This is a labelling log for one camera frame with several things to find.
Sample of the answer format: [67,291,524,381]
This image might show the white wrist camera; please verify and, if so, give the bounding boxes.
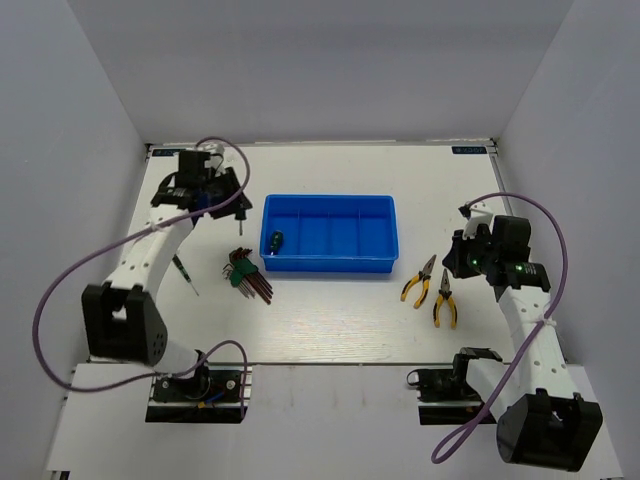
[459,201,494,240]
[195,141,233,162]

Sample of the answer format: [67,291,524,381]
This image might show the blue label sticker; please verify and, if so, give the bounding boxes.
[150,148,184,157]
[451,145,487,155]

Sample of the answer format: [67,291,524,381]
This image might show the blue label sticker left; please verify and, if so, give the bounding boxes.
[150,148,184,157]

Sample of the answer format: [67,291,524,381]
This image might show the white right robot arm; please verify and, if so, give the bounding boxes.
[443,204,603,472]

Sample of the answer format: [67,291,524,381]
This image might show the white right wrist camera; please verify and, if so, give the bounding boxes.
[459,201,494,240]

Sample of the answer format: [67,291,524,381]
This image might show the yellow black long-nose pliers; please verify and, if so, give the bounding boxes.
[399,253,438,309]

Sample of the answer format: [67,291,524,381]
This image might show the green hex key set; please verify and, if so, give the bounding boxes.
[223,247,273,305]

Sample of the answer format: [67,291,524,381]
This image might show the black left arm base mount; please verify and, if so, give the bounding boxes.
[145,366,250,425]

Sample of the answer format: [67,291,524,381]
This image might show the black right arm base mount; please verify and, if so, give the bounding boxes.
[406,368,484,426]

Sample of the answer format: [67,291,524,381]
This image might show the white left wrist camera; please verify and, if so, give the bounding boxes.
[195,141,233,162]

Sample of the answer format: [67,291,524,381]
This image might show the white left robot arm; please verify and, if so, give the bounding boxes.
[81,144,251,399]

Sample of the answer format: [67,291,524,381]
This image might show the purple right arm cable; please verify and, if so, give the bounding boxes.
[429,192,570,464]

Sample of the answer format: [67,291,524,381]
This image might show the blue label sticker right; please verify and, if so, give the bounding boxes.
[451,145,487,155]

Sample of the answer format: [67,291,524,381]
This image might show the yellow black short pliers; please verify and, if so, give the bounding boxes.
[432,269,458,330]

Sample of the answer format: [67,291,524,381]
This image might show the blue plastic divided bin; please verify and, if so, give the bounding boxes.
[259,194,399,274]

